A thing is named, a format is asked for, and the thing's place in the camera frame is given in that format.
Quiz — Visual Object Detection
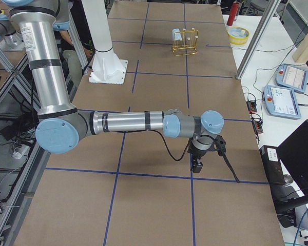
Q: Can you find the red cylindrical bottle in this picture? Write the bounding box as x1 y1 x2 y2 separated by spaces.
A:
226 1 240 26

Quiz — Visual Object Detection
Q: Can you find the gold wire cup holder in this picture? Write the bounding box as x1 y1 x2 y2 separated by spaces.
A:
171 28 199 56

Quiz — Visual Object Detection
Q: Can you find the orange black usb hub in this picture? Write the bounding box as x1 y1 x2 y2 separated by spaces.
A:
246 100 257 113
252 118 263 135

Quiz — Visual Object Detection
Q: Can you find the black laptop computer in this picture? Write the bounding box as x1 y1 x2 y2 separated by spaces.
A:
277 119 308 192

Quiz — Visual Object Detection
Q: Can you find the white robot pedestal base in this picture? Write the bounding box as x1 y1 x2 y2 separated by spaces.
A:
87 1 128 85

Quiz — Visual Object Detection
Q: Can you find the far teach pendant tablet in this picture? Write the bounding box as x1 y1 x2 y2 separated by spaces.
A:
276 65 308 93

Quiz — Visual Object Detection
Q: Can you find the teach pendant tablet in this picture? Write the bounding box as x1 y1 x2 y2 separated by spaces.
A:
276 65 308 93
263 85 301 119

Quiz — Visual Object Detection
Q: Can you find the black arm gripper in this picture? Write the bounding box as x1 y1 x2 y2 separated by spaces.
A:
188 142 217 172

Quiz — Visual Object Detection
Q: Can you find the black box device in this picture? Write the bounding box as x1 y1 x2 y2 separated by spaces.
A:
259 145 285 186

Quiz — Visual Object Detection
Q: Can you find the near teach pendant tablet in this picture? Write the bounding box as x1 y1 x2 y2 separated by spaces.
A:
263 85 301 119

